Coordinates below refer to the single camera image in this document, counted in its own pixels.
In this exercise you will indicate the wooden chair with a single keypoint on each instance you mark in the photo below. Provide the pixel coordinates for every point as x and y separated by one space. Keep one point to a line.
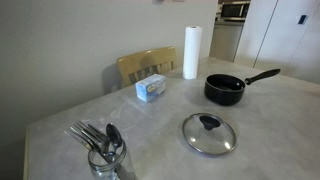
143 63

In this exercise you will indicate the metal fork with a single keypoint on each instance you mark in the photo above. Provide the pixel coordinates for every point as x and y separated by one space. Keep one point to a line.
90 135
81 139
96 131

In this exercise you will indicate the metal spoon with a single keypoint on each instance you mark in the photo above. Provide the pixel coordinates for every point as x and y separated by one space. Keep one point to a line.
114 135

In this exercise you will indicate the small black wall plate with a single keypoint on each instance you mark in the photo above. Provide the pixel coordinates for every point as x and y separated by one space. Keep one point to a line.
302 19

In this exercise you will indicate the white paper towel roll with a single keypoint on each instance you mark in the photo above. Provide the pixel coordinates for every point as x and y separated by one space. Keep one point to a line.
192 53

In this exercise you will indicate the clear glass jar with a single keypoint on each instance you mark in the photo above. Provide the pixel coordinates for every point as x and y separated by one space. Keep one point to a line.
100 166

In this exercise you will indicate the black microwave oven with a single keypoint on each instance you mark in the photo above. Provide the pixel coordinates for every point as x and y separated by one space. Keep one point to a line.
235 10

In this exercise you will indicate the blue and white carton box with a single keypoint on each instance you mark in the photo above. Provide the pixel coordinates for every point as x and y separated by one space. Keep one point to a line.
150 88

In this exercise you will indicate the glass lid with black knob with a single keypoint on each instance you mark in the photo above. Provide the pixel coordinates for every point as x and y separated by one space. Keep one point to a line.
208 140

